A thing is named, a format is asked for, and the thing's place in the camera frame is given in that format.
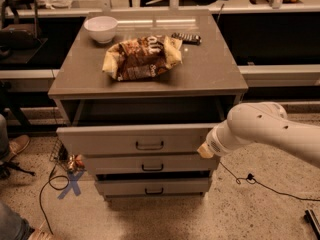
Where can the black object bottom right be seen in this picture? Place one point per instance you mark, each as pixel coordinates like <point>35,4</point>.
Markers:
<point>311,218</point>

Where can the brown yellow chip bag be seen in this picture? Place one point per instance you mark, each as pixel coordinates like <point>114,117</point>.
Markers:
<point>141,58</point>

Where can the grey middle drawer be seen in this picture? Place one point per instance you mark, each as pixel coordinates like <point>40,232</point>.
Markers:
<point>148,164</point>

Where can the blue jeans leg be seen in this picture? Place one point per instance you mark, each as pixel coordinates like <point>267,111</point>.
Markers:
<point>12,225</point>

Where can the dark candy bar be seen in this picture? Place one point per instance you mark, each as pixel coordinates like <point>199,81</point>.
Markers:
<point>191,39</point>

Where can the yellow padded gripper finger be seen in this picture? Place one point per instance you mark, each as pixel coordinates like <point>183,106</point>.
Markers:
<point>204,151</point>

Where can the grey top drawer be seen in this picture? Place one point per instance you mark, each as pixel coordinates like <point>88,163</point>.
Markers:
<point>144,126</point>

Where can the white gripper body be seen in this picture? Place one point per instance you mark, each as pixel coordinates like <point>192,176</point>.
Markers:
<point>214,145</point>

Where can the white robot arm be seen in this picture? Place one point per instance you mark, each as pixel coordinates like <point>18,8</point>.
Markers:
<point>264,123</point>

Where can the black bag on shelf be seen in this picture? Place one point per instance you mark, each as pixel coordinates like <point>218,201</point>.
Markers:
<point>20,36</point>

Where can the blue tape cross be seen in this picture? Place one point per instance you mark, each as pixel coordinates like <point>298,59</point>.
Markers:
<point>72,185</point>

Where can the grey bottom drawer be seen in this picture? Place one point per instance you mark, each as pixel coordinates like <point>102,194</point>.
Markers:
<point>117,188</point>

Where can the tan shoe bottom left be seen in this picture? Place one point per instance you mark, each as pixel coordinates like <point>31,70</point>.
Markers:
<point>38,234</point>

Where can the white ceramic bowl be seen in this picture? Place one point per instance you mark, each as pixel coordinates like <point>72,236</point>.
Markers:
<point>101,29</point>

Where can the grey drawer cabinet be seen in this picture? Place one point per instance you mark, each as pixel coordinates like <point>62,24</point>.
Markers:
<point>207,69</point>

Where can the brown shoe left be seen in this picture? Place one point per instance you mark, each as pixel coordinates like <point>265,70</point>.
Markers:
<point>18,144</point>

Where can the wire basket on floor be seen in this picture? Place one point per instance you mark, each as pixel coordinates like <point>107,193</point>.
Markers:
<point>69,162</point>

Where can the grey drawer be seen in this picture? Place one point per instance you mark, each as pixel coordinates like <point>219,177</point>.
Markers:
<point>148,164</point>
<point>144,126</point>
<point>117,188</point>

